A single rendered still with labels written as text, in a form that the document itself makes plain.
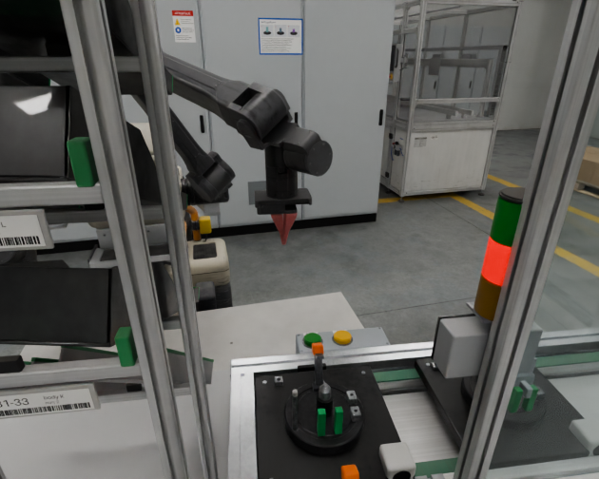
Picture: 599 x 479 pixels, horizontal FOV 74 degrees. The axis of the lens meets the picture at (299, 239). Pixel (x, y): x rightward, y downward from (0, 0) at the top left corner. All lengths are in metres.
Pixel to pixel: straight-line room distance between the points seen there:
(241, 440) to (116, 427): 0.31
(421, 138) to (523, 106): 6.33
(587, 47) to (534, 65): 10.43
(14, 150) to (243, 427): 0.58
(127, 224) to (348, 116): 3.48
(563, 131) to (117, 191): 0.38
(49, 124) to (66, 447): 0.73
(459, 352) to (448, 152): 4.47
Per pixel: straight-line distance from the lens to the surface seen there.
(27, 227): 0.33
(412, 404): 0.89
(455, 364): 0.57
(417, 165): 4.79
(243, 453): 0.75
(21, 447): 1.03
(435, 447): 0.84
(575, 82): 0.44
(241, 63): 3.48
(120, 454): 0.93
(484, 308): 0.54
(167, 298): 0.54
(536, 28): 10.76
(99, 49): 0.29
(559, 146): 0.44
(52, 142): 0.36
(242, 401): 0.82
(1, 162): 0.38
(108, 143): 0.30
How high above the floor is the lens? 1.55
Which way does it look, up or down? 25 degrees down
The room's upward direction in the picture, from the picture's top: straight up
